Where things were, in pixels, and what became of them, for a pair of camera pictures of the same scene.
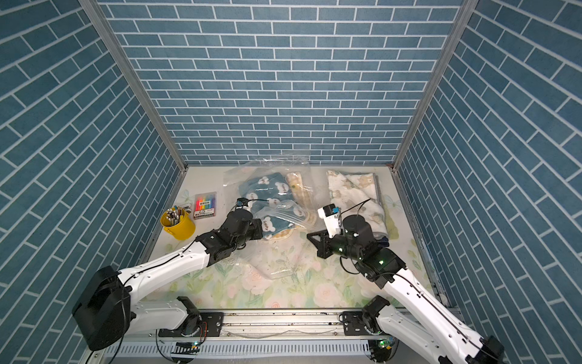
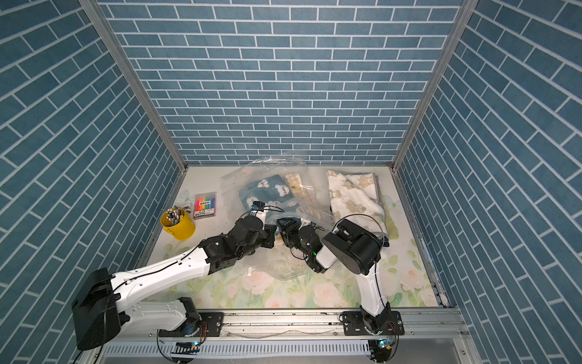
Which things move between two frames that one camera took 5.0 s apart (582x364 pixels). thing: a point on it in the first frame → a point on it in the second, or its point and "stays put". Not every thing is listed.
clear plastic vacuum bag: x=285 y=195 stays put
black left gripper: x=256 y=224 → x=270 y=233
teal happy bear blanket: x=271 y=199 stays put
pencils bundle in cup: x=174 y=214 stays put
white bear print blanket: x=358 y=194 stays put
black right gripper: x=321 y=245 → x=294 y=225
